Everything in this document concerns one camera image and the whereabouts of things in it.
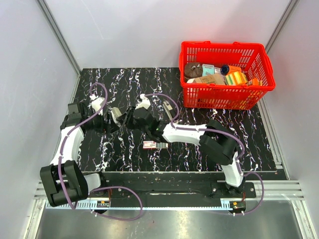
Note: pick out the light blue card box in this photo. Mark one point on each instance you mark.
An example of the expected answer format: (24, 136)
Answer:
(208, 69)

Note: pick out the brown round item in basket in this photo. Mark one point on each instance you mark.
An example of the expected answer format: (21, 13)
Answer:
(193, 70)

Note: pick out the blue capped orange bottle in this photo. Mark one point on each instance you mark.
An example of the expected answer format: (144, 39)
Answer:
(228, 69)

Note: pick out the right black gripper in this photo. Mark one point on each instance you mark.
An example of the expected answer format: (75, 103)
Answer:
(126, 120)

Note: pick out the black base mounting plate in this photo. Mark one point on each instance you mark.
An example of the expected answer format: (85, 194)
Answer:
(202, 183)

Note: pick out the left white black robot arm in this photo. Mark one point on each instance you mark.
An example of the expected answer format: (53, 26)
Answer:
(62, 179)

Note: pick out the red plastic shopping basket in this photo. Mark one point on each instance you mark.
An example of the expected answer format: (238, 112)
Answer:
(250, 57)

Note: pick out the aluminium rail with ruler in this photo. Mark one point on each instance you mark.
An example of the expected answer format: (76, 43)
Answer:
(217, 205)

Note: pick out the orange snack packet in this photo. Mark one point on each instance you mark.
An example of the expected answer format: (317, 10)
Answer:
(254, 82)

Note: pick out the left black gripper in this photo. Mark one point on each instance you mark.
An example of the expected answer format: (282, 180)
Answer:
(109, 123)

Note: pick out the brown cardboard package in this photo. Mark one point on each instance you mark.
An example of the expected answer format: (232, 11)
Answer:
(217, 79)

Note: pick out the red white staple box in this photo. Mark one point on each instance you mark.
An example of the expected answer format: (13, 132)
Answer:
(154, 145)

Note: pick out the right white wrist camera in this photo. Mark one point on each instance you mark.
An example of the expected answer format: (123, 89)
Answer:
(144, 103)

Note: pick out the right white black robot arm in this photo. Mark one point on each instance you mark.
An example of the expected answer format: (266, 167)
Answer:
(212, 138)

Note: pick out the beige stapler magazine piece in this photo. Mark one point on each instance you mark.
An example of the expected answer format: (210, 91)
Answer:
(116, 113)

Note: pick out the yellow green box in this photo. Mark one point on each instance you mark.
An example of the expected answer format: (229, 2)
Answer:
(236, 78)

